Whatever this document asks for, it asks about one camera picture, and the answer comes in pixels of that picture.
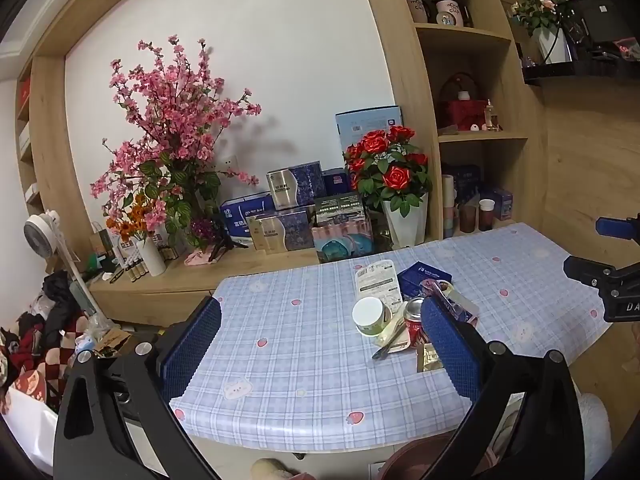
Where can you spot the pink blossom artificial plant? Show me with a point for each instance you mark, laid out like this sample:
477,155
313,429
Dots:
165,125

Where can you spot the red soda can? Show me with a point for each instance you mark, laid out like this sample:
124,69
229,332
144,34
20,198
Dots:
412,322

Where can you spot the white square pot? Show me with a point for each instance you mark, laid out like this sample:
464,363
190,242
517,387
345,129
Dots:
552,45

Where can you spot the pink cloth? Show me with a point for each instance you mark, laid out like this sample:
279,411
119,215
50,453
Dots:
197,259

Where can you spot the brown trash bin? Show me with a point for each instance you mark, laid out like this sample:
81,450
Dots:
415,452

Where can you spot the stack of pastel cups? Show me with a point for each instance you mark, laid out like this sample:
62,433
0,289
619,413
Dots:
448,207

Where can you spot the white green yogurt cup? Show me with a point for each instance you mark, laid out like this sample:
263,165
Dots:
371,316

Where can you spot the red gift basket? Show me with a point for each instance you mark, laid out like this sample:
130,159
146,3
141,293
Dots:
462,110

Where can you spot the light blue flat box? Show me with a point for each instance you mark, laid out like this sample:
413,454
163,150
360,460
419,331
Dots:
360,122

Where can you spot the purple artificial flowers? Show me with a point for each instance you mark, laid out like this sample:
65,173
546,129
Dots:
202,230

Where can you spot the black mini tripod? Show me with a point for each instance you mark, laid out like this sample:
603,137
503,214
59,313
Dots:
222,245

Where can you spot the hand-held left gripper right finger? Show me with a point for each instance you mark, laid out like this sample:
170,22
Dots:
450,350

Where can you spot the dark green box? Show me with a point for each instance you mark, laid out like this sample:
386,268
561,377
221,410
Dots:
340,207

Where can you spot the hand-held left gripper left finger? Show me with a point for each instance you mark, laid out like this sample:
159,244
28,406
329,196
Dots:
192,345

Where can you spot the white flower pot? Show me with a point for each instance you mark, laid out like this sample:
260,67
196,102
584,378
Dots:
407,220

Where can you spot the red rose bouquet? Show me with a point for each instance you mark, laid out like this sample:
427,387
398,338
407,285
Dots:
387,165

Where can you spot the pink rose plant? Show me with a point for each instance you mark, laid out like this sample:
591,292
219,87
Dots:
537,2

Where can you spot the white toothbrush package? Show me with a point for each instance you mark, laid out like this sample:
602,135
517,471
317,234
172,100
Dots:
377,280

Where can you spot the cardboard box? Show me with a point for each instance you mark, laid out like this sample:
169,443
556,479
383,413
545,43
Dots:
112,342

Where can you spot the dark blue small box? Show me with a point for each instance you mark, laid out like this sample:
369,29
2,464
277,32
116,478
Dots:
335,180

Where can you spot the dark blue cartoon box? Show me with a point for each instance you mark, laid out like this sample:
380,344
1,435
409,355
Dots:
467,180

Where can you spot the brown glass cup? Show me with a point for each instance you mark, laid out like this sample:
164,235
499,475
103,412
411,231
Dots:
467,217

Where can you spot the clear purple plastic packaging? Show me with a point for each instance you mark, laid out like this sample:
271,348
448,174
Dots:
455,301

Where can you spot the silver blue gift box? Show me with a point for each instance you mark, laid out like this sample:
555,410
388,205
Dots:
295,185
282,230

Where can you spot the blue plaid tablecloth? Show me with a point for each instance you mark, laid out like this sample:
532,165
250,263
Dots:
300,350

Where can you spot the red paper cup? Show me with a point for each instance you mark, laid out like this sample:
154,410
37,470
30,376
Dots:
486,215

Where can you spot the black plastic utensil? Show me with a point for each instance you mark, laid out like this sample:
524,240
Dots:
390,341

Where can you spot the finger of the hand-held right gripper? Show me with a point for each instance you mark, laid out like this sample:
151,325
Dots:
620,227
587,269

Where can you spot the pile of clothes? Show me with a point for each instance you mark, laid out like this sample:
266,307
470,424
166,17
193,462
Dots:
45,320

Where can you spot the blue white carton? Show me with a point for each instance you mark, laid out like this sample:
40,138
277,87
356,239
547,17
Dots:
240,215

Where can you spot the white slim vase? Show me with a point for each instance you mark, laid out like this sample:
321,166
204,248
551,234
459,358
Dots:
150,257

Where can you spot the small blue purple box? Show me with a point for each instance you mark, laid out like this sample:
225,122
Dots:
502,202

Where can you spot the gold sachet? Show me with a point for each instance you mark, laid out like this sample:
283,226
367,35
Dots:
428,361

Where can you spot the orange artificial flowers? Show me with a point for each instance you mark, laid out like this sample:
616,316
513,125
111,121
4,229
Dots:
132,220

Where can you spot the beige slipper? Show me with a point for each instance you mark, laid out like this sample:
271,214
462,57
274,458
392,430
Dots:
270,470

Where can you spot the white standing fan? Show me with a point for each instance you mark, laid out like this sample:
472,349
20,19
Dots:
42,235

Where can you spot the blue coffee box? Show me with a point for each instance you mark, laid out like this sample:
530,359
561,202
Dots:
425,275

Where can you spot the black rack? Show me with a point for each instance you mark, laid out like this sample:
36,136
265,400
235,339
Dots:
595,20

